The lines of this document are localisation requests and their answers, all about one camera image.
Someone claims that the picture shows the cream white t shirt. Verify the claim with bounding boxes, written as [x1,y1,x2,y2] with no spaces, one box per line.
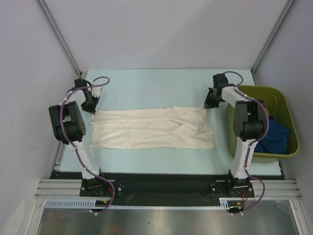
[89,105,215,149]

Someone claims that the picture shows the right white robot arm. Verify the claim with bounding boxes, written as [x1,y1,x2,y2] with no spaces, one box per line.
[204,71,269,196]

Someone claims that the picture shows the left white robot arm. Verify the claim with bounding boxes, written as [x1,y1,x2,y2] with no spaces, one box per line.
[48,79,101,181]

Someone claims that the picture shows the olive green plastic bin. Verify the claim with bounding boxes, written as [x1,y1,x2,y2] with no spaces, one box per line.
[226,85,300,160]

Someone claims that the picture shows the blue t shirt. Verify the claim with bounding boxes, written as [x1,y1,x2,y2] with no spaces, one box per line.
[254,117,291,154]

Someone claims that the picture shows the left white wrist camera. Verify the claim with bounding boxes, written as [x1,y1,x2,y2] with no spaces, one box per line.
[91,82,102,98]

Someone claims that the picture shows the left aluminium corner post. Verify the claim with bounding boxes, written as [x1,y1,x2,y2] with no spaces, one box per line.
[35,0,81,77]

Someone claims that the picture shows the aluminium corner post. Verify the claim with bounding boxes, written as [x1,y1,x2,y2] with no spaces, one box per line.
[35,0,81,77]
[251,0,297,75]

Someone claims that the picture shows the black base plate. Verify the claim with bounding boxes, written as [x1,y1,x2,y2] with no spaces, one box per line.
[48,171,287,207]

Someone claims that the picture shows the white slotted cable duct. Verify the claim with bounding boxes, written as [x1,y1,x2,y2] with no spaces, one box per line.
[45,199,239,210]

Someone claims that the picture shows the right aluminium corner post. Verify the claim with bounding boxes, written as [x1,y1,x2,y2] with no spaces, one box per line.
[251,0,297,75]

